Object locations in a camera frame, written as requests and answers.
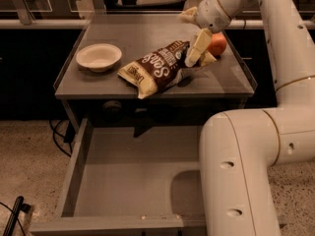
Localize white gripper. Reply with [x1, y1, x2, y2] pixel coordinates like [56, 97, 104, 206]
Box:
[177, 0, 231, 67]

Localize black floor cables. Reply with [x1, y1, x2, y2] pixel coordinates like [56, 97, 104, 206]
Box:
[48, 119, 76, 158]

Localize orange fruit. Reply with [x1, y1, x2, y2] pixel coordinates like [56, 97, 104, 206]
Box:
[208, 32, 227, 56]

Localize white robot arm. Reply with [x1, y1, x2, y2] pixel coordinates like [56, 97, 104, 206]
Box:
[182, 0, 315, 236]

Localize grey cabinet counter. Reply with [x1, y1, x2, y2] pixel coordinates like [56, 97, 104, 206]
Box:
[55, 14, 257, 129]

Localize brown sea salt chip bag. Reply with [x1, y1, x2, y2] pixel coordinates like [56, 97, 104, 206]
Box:
[118, 40, 189, 99]

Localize grey open top drawer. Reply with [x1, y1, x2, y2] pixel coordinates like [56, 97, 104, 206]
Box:
[31, 119, 207, 236]

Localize black chair back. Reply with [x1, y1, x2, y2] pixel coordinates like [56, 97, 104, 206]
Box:
[114, 0, 187, 13]

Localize black bar object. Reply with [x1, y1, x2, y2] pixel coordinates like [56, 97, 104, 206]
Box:
[0, 196, 31, 236]

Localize dark ball under counter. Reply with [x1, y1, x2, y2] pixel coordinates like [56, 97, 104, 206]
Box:
[101, 100, 122, 120]

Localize white paper bowl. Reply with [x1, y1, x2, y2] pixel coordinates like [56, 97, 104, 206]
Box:
[76, 43, 122, 73]

